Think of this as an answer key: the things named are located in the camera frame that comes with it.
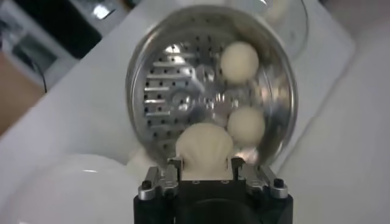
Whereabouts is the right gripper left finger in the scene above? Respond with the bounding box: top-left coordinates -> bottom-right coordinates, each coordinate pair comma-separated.
138,157 -> 183,201

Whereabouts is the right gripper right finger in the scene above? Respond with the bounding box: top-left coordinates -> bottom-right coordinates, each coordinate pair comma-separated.
227,157 -> 289,199

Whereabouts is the white steamed baozi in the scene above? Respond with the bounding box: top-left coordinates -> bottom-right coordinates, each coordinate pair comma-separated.
175,122 -> 235,180
219,41 -> 260,83
227,106 -> 266,146

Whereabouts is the glass lid with cream handle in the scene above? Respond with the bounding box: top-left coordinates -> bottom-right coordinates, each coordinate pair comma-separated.
258,0 -> 309,60

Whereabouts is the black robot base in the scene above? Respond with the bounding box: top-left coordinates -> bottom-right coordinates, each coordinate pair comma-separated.
13,0 -> 103,58

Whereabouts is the perforated steel steamer basket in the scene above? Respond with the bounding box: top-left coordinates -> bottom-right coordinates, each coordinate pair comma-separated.
125,4 -> 299,168

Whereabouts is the white round plate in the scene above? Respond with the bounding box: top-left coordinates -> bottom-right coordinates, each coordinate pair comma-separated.
9,153 -> 144,224

